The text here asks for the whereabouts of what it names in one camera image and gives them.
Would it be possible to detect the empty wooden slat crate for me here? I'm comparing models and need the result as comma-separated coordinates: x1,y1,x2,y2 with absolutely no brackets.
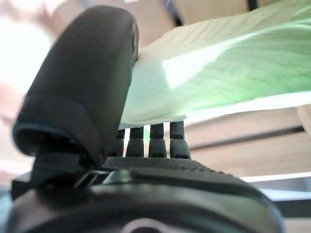
184,104,311,179

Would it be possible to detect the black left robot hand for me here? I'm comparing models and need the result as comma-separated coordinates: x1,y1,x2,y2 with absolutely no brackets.
4,6,285,233

